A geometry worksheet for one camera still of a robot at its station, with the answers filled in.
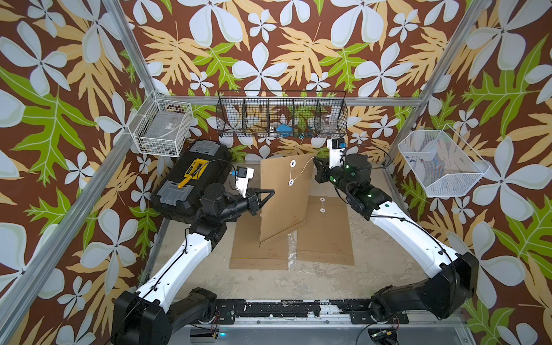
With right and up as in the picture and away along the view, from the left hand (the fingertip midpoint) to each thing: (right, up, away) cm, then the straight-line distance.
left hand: (273, 190), depth 68 cm
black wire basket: (+4, +35, +31) cm, 47 cm away
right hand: (+14, +11, +6) cm, 19 cm away
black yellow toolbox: (-38, -3, +16) cm, 42 cm away
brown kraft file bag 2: (+22, -21, +25) cm, 40 cm away
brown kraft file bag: (+5, -5, +3) cm, 8 cm away
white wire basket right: (+66, +10, +13) cm, 68 cm away
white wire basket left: (-47, +26, +18) cm, 56 cm away
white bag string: (+10, +7, +5) cm, 13 cm away
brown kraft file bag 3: (-12, -26, +21) cm, 36 cm away
